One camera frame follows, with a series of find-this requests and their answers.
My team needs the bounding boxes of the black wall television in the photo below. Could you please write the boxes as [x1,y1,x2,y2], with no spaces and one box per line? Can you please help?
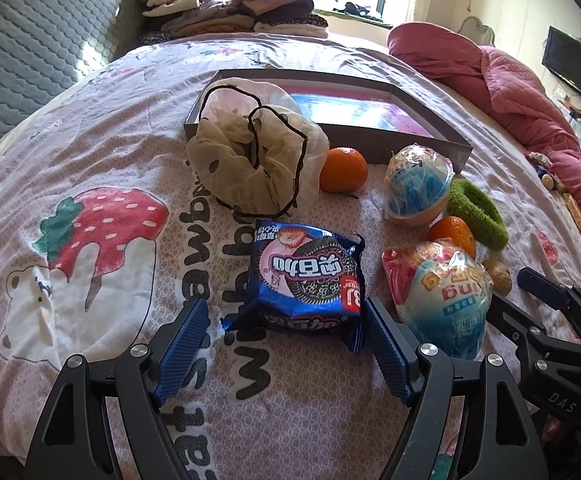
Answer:
[541,26,581,95]

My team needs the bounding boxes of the grey quilted headboard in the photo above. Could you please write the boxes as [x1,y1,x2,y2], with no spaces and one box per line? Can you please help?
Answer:
[0,0,143,140]

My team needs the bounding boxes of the strawberry print bed quilt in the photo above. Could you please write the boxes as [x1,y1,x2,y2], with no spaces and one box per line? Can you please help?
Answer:
[0,35,581,479]

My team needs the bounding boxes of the cream organza scrunchie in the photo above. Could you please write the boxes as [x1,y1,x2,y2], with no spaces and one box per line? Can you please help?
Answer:
[186,77,331,219]

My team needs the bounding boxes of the clothes on window sill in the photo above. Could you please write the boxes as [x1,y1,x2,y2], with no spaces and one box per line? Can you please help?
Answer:
[334,1,383,23]

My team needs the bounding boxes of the red blue toy egg packet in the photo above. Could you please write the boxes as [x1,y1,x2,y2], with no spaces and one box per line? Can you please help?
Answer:
[382,238,493,360]

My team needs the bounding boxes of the orange tangerine near box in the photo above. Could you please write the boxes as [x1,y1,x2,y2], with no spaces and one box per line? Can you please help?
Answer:
[320,148,369,193]

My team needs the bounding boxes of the pile of folded clothes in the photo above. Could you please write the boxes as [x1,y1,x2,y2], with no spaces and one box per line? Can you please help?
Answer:
[138,0,329,44]

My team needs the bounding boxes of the blue Oreo cookie packet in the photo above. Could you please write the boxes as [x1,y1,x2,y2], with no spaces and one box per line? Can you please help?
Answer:
[222,220,365,353]

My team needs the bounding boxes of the pink quilted blanket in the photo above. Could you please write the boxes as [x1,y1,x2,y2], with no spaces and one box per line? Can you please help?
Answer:
[387,22,581,210]

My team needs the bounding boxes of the green fuzzy scrunchie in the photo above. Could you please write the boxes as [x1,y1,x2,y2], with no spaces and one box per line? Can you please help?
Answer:
[447,178,509,252]

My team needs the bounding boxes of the brown walnut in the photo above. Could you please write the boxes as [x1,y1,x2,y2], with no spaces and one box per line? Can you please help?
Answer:
[483,258,512,297]

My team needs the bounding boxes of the grey cardboard box lid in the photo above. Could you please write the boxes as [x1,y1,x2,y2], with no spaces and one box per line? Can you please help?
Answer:
[183,68,472,172]

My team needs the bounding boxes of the small toys at bedside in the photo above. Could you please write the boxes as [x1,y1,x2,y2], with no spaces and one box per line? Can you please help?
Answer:
[525,152,581,232]

